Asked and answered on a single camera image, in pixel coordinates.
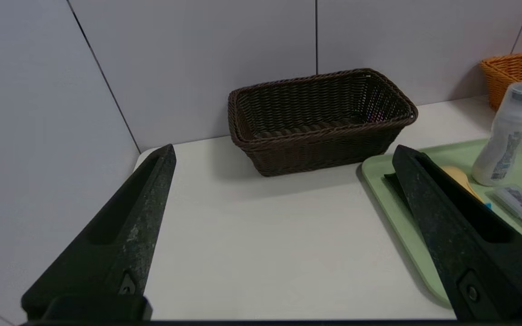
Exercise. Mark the light green plastic tray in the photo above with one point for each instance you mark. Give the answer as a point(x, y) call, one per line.
point(381, 190)

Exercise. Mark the dark brown wicker basket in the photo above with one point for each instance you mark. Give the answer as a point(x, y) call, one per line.
point(315, 149)

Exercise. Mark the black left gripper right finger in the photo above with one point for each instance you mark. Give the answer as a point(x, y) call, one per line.
point(460, 235)

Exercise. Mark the black glasses case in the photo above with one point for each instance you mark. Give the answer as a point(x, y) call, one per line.
point(397, 185)

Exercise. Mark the translucent white plastic bottle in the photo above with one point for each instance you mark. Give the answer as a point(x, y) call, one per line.
point(505, 145)

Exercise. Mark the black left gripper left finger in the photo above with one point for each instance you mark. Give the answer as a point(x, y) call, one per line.
point(120, 244)

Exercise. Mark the orange wicker basket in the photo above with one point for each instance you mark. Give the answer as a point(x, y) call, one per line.
point(501, 72)

